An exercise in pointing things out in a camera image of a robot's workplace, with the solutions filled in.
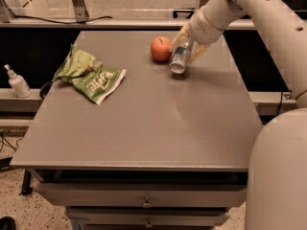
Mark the green chip bag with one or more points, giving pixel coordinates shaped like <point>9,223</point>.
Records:
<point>89,76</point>

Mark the red apple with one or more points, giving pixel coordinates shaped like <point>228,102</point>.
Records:
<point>160,48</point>

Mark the silver blue redbull can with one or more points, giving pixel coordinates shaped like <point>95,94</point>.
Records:
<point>180,57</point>

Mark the grey drawer cabinet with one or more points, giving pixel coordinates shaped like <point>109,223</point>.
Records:
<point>156,128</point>

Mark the left metal bracket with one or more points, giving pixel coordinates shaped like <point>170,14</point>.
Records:
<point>80,10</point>

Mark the black shoe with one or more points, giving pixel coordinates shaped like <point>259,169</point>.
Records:
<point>7,223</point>

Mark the white pump bottle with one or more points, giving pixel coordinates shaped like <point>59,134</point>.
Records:
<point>18,84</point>

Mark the drawer with knob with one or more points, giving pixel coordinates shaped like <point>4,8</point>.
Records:
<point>142,195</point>
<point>147,217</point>

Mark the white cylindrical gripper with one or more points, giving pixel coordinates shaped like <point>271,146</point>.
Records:
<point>200,29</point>

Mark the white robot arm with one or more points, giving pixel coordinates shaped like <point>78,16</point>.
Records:
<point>277,169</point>

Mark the top drawer with knob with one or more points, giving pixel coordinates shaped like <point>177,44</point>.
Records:
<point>142,195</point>

